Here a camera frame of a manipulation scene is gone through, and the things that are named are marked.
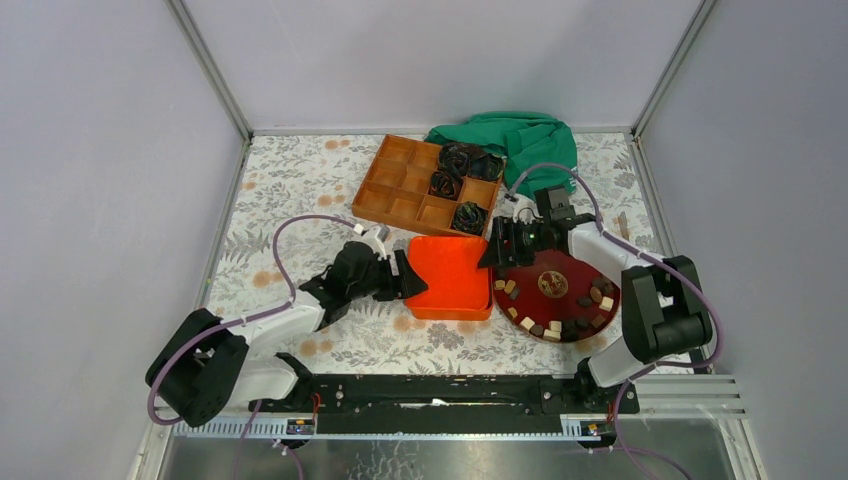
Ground dark rolled fabric middle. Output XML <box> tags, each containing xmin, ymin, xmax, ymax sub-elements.
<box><xmin>428</xmin><ymin>170</ymin><xmax>464</xmax><ymax>201</ymax></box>

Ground dark rolled fabric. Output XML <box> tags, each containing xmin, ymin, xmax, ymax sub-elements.
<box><xmin>438</xmin><ymin>142</ymin><xmax>504</xmax><ymax>182</ymax></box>
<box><xmin>428</xmin><ymin>170</ymin><xmax>464</xmax><ymax>201</ymax></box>
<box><xmin>450</xmin><ymin>201</ymin><xmax>489</xmax><ymax>236</ymax></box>

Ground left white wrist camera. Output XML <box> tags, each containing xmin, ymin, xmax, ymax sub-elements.
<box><xmin>353</xmin><ymin>223</ymin><xmax>390</xmax><ymax>259</ymax></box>

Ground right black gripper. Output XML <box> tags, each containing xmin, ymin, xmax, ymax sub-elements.
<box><xmin>476</xmin><ymin>216</ymin><xmax>549</xmax><ymax>271</ymax></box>

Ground orange chocolate box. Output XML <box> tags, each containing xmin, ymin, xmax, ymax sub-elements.
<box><xmin>403</xmin><ymin>292</ymin><xmax>494</xmax><ymax>321</ymax></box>

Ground red round plate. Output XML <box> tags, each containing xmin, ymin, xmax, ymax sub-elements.
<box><xmin>492</xmin><ymin>251</ymin><xmax>620</xmax><ymax>344</ymax></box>

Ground green cloth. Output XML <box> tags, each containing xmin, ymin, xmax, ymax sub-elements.
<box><xmin>425</xmin><ymin>111</ymin><xmax>578</xmax><ymax>187</ymax></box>

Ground wooden compartment organizer tray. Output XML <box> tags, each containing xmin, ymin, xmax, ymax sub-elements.
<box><xmin>351</xmin><ymin>135</ymin><xmax>502</xmax><ymax>237</ymax></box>

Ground aluminium frame rail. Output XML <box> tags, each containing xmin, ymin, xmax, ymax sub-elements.
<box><xmin>132</xmin><ymin>373</ymin><xmax>760</xmax><ymax>479</ymax></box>

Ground orange box lid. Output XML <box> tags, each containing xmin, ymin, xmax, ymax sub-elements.
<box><xmin>407</xmin><ymin>236</ymin><xmax>492</xmax><ymax>308</ymax></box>

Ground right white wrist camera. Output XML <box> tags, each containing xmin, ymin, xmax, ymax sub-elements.
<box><xmin>504</xmin><ymin>193</ymin><xmax>540</xmax><ymax>223</ymax></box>

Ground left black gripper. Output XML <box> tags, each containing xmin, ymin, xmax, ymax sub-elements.
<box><xmin>347</xmin><ymin>250</ymin><xmax>428</xmax><ymax>303</ymax></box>

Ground floral table mat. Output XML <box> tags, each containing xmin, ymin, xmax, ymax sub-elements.
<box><xmin>206</xmin><ymin>132</ymin><xmax>660</xmax><ymax>375</ymax></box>

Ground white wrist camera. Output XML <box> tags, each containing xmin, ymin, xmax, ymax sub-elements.
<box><xmin>353</xmin><ymin>223</ymin><xmax>390</xmax><ymax>259</ymax></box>
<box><xmin>504</xmin><ymin>193</ymin><xmax>540</xmax><ymax>223</ymax></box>

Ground dark rolled fabric front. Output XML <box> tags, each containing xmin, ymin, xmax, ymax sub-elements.
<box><xmin>450</xmin><ymin>201</ymin><xmax>489</xmax><ymax>236</ymax></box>

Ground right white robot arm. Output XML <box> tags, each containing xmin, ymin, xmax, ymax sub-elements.
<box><xmin>478</xmin><ymin>187</ymin><xmax>715</xmax><ymax>412</ymax></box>

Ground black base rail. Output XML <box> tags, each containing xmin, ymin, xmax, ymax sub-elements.
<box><xmin>258</xmin><ymin>374</ymin><xmax>640</xmax><ymax>436</ymax></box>

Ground metal serving tongs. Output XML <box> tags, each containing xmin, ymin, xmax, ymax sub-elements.
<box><xmin>615</xmin><ymin>212</ymin><xmax>631</xmax><ymax>242</ymax></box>

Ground dark rolled fabric back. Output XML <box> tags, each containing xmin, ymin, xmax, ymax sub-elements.
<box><xmin>438</xmin><ymin>142</ymin><xmax>504</xmax><ymax>182</ymax></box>

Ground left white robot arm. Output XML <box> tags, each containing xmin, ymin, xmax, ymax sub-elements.
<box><xmin>145</xmin><ymin>241</ymin><xmax>428</xmax><ymax>427</ymax></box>

